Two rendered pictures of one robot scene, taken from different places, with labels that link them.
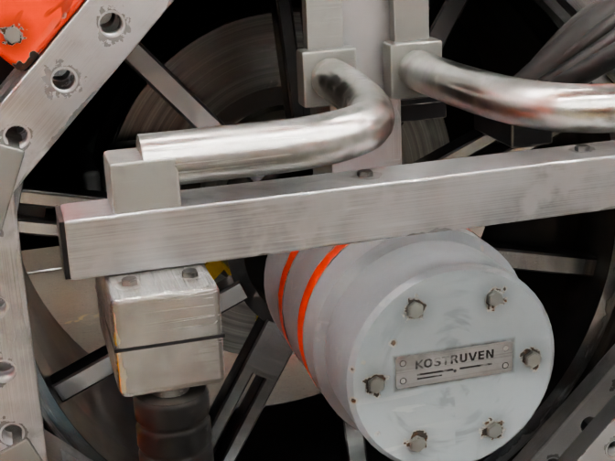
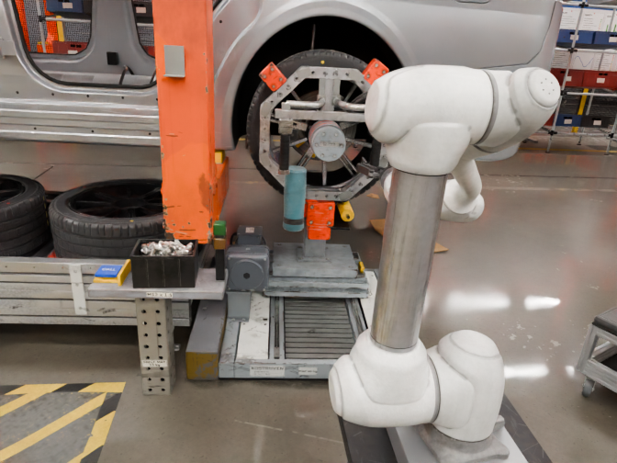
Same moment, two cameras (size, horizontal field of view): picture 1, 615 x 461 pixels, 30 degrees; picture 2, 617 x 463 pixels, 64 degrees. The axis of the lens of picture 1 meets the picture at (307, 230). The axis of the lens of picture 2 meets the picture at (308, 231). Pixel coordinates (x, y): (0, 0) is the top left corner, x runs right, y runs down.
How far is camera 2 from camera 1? 1.30 m
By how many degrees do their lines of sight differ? 11
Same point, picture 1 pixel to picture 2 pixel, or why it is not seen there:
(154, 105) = not seen: hidden behind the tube
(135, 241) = (284, 114)
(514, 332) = (339, 141)
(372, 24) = (330, 92)
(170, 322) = (286, 124)
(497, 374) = (335, 147)
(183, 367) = (286, 130)
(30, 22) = (276, 84)
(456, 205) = (328, 117)
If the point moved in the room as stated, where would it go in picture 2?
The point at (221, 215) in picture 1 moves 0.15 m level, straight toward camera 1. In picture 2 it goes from (295, 112) to (288, 118)
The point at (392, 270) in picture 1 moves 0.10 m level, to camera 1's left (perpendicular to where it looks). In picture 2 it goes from (322, 129) to (297, 126)
